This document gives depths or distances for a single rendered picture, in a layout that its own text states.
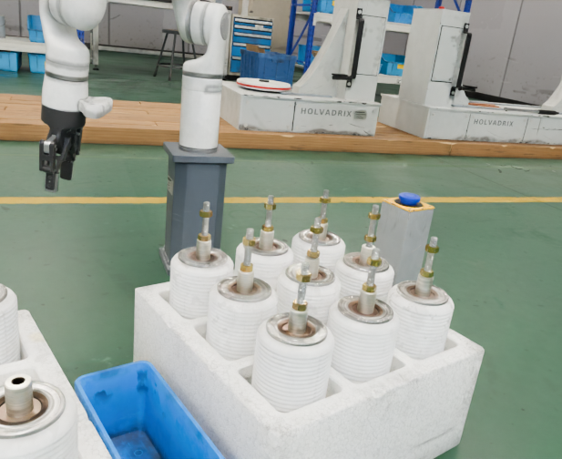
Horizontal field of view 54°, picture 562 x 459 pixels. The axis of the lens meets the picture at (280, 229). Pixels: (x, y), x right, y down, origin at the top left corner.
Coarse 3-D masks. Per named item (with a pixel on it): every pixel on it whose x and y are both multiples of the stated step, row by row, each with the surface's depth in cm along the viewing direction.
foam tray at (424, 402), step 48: (144, 288) 89; (144, 336) 88; (192, 336) 77; (192, 384) 75; (240, 384) 68; (336, 384) 71; (384, 384) 71; (432, 384) 77; (240, 432) 66; (288, 432) 61; (336, 432) 66; (384, 432) 73; (432, 432) 82
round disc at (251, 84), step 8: (240, 80) 299; (248, 80) 303; (256, 80) 308; (264, 80) 304; (272, 80) 320; (248, 88) 302; (256, 88) 294; (264, 88) 294; (272, 88) 295; (280, 88) 297; (288, 88) 302
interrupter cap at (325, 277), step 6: (294, 264) 85; (300, 264) 86; (288, 270) 83; (294, 270) 83; (318, 270) 85; (324, 270) 85; (330, 270) 85; (288, 276) 81; (294, 276) 82; (318, 276) 83; (324, 276) 83; (330, 276) 83; (312, 282) 80; (318, 282) 80; (324, 282) 80; (330, 282) 81
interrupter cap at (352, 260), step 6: (354, 252) 93; (360, 252) 93; (348, 258) 91; (354, 258) 91; (348, 264) 88; (354, 264) 88; (360, 264) 89; (384, 264) 90; (360, 270) 87; (366, 270) 86; (378, 270) 87; (384, 270) 88
